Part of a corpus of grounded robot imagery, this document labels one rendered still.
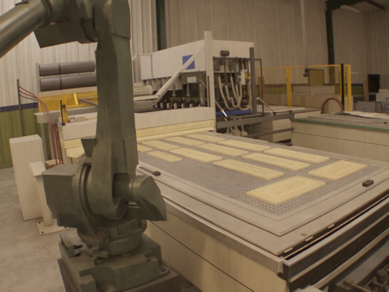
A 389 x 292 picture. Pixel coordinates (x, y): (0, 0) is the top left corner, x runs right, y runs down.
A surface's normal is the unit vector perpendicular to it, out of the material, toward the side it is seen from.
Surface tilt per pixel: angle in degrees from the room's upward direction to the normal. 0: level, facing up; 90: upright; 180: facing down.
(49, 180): 90
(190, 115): 90
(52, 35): 121
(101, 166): 74
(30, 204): 90
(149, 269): 90
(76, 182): 65
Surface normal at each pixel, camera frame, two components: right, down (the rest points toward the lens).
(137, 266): 0.58, 0.14
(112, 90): -0.18, 0.18
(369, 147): -0.83, 0.15
